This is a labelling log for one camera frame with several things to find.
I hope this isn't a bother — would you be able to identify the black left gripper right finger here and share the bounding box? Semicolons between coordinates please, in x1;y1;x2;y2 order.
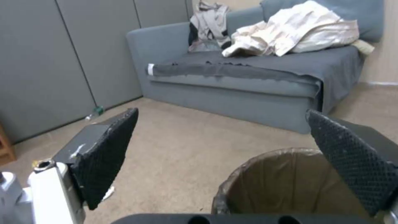
305;109;398;224

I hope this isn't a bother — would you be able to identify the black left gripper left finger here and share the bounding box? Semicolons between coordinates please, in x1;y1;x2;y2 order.
0;108;139;224

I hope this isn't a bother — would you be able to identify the trash can with plastic liner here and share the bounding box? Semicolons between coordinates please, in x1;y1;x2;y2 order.
211;147;386;222

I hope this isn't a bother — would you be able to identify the green plastic bottle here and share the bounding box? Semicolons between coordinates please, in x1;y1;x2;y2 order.
85;106;104;121

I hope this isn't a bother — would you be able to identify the white paper scrap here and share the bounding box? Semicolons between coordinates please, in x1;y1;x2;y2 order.
101;186;116;201

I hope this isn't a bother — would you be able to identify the wooden furniture piece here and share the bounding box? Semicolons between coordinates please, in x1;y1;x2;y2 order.
0;121;17;166

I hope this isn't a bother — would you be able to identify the grey partition panel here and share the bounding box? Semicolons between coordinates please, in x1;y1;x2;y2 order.
0;0;195;143

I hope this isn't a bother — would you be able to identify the small cream pillow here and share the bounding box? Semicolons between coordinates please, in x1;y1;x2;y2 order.
352;40;376;55

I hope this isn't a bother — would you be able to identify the dark grey blanket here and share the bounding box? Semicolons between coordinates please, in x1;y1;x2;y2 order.
154;45;366;113

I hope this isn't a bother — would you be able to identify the grey blue sofa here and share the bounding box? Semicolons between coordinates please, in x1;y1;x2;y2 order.
126;0;384;134

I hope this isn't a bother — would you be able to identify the cream crumpled jacket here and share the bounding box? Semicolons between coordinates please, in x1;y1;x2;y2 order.
221;0;360;57

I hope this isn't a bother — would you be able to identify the beige and black garment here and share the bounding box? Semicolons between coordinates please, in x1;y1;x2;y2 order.
187;0;231;53

